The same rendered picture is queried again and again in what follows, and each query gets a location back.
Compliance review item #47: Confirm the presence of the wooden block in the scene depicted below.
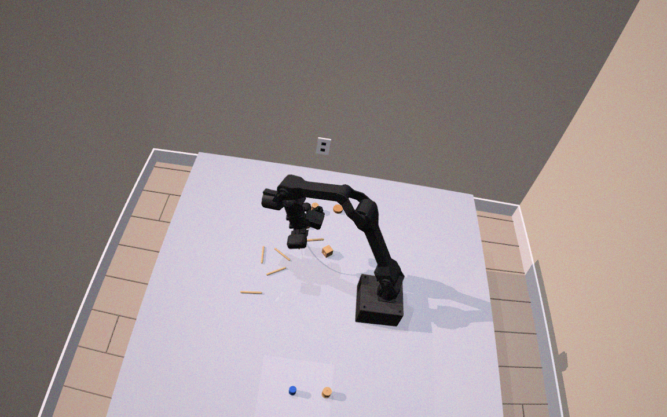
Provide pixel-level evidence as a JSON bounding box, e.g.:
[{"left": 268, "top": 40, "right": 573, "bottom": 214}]
[{"left": 322, "top": 245, "right": 333, "bottom": 258}]

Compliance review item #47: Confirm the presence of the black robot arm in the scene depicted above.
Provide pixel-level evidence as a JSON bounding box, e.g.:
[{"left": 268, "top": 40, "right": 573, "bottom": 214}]
[{"left": 261, "top": 174, "right": 405, "bottom": 303}]

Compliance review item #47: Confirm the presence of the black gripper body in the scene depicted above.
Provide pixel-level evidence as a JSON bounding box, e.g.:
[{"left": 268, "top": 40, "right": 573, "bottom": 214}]
[{"left": 285, "top": 202, "right": 311, "bottom": 249}]

